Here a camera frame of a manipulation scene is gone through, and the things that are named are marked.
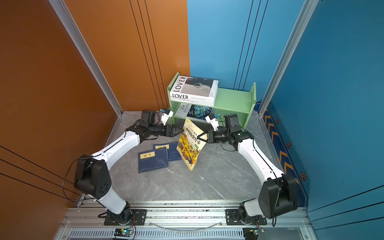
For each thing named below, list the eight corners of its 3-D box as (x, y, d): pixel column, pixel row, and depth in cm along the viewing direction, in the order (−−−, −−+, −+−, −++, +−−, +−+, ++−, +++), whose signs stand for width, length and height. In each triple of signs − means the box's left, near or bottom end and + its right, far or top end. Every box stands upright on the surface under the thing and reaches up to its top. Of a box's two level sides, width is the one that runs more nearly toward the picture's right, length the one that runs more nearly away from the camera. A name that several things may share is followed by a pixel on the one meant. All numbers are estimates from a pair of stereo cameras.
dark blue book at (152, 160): (139, 173, 90) (137, 171, 88) (139, 154, 98) (138, 152, 96) (169, 166, 93) (168, 164, 90) (167, 149, 101) (166, 146, 98)
